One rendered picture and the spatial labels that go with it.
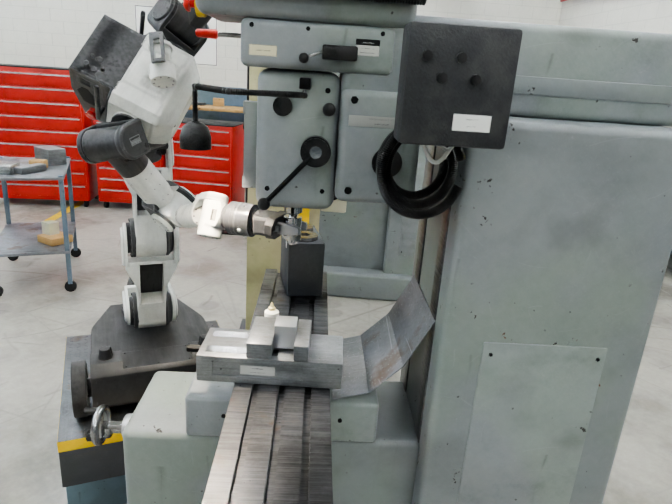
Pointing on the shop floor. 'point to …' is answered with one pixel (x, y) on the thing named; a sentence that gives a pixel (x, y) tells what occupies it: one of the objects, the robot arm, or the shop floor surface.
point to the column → (537, 310)
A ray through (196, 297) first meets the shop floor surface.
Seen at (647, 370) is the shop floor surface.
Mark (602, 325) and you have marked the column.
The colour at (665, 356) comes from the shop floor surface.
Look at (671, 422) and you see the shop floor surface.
